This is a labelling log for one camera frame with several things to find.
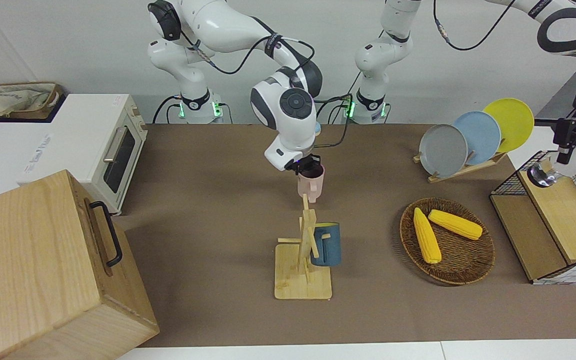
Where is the pink mug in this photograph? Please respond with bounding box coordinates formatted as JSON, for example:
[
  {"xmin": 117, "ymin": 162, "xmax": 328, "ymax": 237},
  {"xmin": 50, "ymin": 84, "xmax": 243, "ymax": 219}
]
[{"xmin": 296, "ymin": 165, "xmax": 326, "ymax": 204}]

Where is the yellow plate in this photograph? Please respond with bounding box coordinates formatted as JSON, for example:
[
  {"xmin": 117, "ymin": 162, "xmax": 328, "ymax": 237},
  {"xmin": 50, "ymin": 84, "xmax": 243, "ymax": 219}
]
[{"xmin": 483, "ymin": 98, "xmax": 535, "ymax": 154}]

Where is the light blue plate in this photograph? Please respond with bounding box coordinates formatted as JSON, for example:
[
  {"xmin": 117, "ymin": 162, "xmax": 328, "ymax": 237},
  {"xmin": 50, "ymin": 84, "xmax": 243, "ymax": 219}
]
[{"xmin": 452, "ymin": 111, "xmax": 502, "ymax": 166}]

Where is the wire shelf with wooden boards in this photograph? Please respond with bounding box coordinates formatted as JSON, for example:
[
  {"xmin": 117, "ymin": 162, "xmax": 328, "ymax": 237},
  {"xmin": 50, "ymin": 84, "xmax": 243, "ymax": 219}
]
[{"xmin": 489, "ymin": 150, "xmax": 576, "ymax": 286}]

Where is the silver toaster door handle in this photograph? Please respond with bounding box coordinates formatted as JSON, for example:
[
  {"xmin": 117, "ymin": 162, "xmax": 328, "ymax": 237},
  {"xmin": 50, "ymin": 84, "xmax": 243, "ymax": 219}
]
[{"xmin": 103, "ymin": 126, "xmax": 129, "ymax": 164}]

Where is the brown table mat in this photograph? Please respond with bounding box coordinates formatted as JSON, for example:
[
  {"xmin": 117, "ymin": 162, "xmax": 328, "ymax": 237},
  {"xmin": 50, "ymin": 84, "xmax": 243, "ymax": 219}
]
[{"xmin": 113, "ymin": 123, "xmax": 576, "ymax": 348}]

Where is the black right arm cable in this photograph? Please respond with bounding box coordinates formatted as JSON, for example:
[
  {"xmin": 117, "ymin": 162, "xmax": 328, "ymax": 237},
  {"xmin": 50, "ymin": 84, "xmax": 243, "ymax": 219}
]
[{"xmin": 148, "ymin": 0, "xmax": 351, "ymax": 148}]

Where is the wooden mug rack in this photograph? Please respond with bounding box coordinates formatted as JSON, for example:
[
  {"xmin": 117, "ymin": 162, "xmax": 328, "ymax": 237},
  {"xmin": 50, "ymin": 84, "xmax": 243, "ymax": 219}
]
[{"xmin": 274, "ymin": 193, "xmax": 333, "ymax": 301}]

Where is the yellow corn cob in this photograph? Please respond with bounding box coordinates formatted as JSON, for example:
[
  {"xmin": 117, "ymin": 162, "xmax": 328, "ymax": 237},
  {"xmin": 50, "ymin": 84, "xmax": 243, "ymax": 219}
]
[
  {"xmin": 413, "ymin": 207, "xmax": 443, "ymax": 265},
  {"xmin": 427, "ymin": 209, "xmax": 484, "ymax": 241}
]

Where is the dark blue mug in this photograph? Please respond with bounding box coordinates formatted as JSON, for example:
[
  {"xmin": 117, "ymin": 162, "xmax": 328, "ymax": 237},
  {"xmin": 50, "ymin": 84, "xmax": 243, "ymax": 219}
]
[{"xmin": 310, "ymin": 222, "xmax": 342, "ymax": 268}]

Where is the white bottle with metal end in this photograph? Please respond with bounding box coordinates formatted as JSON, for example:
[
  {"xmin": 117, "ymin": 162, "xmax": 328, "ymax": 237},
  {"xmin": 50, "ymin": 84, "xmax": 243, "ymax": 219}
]
[{"xmin": 527, "ymin": 129, "xmax": 576, "ymax": 190}]

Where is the beige cloth bag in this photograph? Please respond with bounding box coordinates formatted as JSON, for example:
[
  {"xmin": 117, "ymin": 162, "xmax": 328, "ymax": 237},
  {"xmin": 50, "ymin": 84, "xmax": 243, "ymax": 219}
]
[{"xmin": 0, "ymin": 82, "xmax": 54, "ymax": 120}]

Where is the brown tray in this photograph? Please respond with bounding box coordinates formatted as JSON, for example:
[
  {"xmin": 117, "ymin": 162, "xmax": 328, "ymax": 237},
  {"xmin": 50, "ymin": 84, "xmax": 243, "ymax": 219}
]
[{"xmin": 0, "ymin": 81, "xmax": 64, "ymax": 122}]

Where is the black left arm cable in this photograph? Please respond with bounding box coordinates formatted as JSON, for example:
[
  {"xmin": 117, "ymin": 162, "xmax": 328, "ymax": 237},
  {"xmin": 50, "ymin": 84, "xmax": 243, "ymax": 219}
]
[{"xmin": 433, "ymin": 0, "xmax": 519, "ymax": 52}]

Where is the grey plate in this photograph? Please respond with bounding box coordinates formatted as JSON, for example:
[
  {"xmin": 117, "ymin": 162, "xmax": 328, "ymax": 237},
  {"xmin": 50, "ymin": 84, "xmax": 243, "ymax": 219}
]
[{"xmin": 419, "ymin": 124, "xmax": 469, "ymax": 179}]

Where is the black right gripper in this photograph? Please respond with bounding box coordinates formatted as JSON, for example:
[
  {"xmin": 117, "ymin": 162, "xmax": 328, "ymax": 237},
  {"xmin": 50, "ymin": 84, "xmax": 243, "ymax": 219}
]
[{"xmin": 284, "ymin": 154, "xmax": 324, "ymax": 176}]

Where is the black cabinet handle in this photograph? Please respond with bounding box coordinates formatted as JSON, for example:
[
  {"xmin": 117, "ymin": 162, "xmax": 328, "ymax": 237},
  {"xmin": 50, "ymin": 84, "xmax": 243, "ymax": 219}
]
[{"xmin": 89, "ymin": 201, "xmax": 124, "ymax": 268}]

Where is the wooden plate rack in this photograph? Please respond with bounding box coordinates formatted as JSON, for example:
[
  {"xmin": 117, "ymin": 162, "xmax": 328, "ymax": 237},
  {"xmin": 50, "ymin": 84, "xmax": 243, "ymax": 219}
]
[{"xmin": 413, "ymin": 150, "xmax": 509, "ymax": 184}]

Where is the round wicker basket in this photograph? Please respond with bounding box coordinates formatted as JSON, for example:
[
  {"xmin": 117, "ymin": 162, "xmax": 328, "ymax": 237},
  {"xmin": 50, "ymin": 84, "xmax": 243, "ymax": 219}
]
[{"xmin": 399, "ymin": 197, "xmax": 496, "ymax": 286}]

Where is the black base cable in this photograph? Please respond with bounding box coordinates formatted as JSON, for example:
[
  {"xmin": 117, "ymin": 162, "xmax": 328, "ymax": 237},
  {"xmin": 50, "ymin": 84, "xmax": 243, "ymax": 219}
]
[{"xmin": 316, "ymin": 93, "xmax": 357, "ymax": 126}]

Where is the wooden cabinet box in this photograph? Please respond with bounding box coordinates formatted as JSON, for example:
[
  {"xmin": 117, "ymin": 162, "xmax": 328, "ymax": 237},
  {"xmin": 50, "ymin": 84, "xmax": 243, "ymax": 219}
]
[{"xmin": 0, "ymin": 169, "xmax": 160, "ymax": 360}]

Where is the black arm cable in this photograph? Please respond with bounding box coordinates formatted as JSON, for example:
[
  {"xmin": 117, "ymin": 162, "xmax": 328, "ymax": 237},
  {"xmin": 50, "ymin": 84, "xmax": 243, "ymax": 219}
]
[
  {"xmin": 148, "ymin": 0, "xmax": 351, "ymax": 148},
  {"xmin": 433, "ymin": 0, "xmax": 519, "ymax": 52}
]

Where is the white toaster oven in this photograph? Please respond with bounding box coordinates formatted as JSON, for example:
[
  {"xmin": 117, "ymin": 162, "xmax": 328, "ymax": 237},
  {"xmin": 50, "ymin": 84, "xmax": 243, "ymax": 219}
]
[{"xmin": 16, "ymin": 93, "xmax": 149, "ymax": 216}]

